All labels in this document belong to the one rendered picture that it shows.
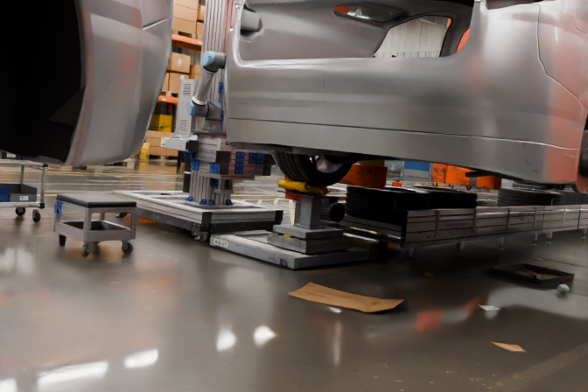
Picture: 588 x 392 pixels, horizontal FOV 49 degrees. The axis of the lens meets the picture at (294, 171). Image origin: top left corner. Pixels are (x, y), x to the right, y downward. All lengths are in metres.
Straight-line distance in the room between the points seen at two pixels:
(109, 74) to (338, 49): 3.19
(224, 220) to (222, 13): 1.64
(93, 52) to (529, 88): 1.85
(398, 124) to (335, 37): 1.67
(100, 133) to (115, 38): 0.18
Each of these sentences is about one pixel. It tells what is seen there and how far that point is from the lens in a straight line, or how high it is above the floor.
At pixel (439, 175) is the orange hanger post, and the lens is 6.61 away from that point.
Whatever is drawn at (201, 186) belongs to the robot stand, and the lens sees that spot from 5.25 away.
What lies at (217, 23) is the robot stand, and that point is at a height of 1.68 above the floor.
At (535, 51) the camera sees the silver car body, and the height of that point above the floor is 1.25.
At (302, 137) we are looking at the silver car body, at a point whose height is 0.84.
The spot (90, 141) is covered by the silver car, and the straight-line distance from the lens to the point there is 1.24.
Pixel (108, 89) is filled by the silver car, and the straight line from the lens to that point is 1.25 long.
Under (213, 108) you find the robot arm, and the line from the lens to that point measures 4.92.
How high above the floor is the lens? 0.83
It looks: 3 degrees down
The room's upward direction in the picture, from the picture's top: 5 degrees clockwise
